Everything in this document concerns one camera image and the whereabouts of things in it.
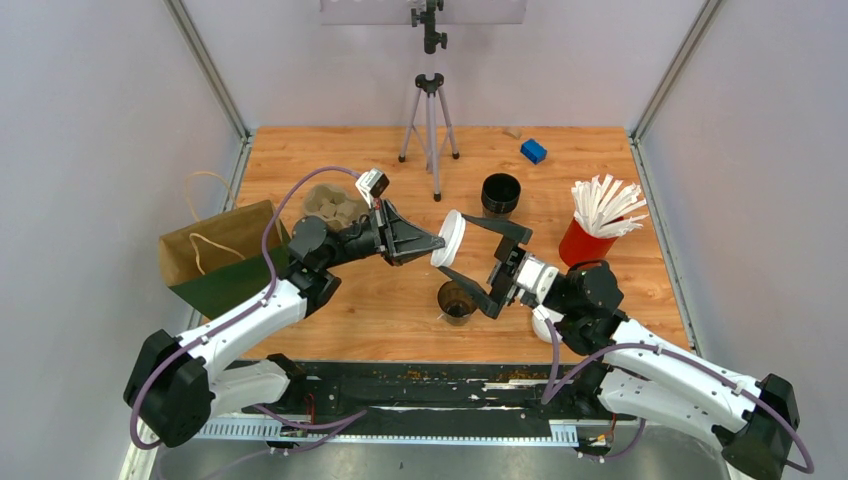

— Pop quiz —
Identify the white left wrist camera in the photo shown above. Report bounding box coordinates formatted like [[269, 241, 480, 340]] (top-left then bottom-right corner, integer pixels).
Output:
[[355, 168, 390, 208]]

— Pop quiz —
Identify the black paper cup stack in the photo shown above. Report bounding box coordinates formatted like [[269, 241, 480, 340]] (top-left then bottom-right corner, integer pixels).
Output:
[[481, 173, 521, 219]]

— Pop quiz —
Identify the blue small block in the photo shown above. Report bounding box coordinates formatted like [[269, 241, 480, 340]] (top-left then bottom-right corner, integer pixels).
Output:
[[520, 138, 548, 165]]

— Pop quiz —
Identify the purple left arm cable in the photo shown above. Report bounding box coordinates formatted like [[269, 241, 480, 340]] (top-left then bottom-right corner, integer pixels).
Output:
[[129, 165, 369, 480]]

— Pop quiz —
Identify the green paper bag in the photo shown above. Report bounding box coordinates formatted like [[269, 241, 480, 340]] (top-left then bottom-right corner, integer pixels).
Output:
[[158, 200, 275, 320]]

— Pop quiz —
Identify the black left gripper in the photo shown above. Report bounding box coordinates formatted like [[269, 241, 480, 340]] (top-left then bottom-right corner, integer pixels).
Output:
[[322, 199, 446, 271]]

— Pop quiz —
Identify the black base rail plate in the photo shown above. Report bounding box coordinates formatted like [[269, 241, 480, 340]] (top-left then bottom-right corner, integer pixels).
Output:
[[240, 362, 615, 438]]

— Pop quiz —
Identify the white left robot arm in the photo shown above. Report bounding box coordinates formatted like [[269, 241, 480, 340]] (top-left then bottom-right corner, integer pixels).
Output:
[[123, 200, 463, 449]]

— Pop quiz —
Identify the white single cup lid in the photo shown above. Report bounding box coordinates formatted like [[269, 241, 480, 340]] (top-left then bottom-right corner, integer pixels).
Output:
[[430, 209, 467, 268]]

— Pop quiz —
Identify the grey camera tripod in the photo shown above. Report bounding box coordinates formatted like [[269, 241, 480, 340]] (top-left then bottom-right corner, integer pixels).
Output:
[[398, 0, 461, 202]]

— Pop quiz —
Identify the white plastic lid stack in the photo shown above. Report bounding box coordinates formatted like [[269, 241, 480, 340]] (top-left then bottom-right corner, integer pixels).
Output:
[[531, 305, 563, 343]]

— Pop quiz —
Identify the brown coffee cup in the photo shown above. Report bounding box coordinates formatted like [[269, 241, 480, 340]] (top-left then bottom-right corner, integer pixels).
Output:
[[436, 281, 478, 326]]

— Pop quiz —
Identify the red straw holder cup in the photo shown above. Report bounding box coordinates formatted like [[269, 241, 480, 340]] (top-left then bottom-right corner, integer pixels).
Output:
[[558, 219, 618, 266]]

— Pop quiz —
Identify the grey pulp cup carrier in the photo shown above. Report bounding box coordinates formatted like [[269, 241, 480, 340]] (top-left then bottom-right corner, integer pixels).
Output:
[[302, 183, 369, 231]]

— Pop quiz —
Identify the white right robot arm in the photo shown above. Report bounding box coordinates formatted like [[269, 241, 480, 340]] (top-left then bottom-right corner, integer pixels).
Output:
[[431, 210, 804, 479]]

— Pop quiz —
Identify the small tan block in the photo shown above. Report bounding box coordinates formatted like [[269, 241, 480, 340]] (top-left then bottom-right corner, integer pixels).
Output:
[[502, 127, 522, 140]]

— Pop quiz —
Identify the white wrapped straws bundle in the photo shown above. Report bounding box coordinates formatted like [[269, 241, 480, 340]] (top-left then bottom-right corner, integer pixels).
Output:
[[570, 174, 649, 239]]

